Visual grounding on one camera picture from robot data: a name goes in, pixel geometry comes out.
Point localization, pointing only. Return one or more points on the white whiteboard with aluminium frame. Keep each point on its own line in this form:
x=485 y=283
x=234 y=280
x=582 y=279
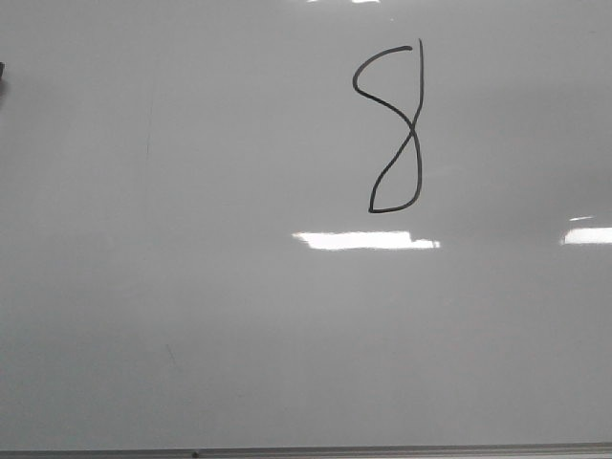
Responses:
x=242 y=224

